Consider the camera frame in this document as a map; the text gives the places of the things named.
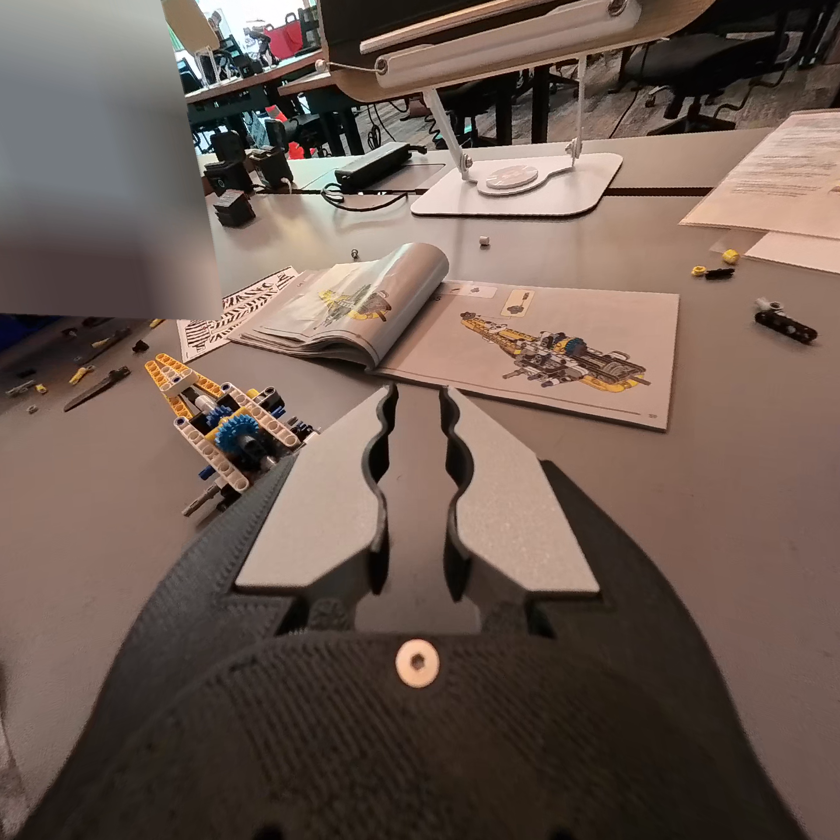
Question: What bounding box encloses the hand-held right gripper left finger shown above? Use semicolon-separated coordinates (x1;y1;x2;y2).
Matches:
235;384;401;605

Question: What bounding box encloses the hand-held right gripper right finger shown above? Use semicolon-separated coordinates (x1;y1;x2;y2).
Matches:
438;386;601;618

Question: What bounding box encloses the yellow and white lego model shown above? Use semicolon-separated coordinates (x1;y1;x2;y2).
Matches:
146;353;322;519

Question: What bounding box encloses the lego instruction booklet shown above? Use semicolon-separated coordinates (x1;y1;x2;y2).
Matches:
230;243;680;432

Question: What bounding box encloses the dark blade lego piece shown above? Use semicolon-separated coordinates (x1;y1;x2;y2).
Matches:
63;366;131;413

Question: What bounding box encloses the dark long lego piece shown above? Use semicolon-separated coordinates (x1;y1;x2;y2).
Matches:
75;328;132;365

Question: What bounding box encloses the black and white sticker sheet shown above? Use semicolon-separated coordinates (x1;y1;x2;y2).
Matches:
177;266;299;364

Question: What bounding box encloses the small black block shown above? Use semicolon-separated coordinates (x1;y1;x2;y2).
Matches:
213;190;256;228

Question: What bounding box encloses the white monitor stand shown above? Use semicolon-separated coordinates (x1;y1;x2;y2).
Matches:
360;0;643;217

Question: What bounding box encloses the small black brick pin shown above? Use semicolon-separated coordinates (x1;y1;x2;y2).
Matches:
755;298;819;343

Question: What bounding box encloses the blue plastic bin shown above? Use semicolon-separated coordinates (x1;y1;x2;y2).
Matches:
0;315;73;347

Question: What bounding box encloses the black power adapter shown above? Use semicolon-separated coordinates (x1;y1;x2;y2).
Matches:
335;142;413;191

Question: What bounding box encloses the plain white paper sheet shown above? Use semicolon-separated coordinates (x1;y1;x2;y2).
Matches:
745;230;840;277

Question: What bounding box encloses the plastic bag with yellow parts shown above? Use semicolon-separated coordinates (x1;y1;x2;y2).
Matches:
679;110;840;240

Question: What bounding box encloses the background desk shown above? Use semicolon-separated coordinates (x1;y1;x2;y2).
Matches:
184;49;329;155

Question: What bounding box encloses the red bag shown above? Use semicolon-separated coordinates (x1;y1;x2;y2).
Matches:
262;20;300;63

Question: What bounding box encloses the black office chair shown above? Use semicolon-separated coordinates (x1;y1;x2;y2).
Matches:
620;29;791;135

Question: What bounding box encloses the black camera device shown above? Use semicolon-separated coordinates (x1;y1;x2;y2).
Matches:
246;147;294;191
203;131;253;198

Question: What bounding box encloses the coiled black cable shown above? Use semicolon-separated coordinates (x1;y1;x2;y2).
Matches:
420;98;455;153

